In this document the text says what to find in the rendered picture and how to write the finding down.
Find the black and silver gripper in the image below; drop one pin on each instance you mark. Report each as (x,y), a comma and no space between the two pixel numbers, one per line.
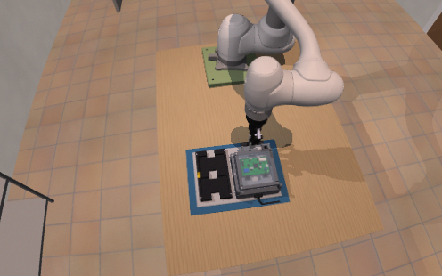
(254,135)

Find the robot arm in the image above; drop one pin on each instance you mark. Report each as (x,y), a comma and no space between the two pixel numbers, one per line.
(310,83)

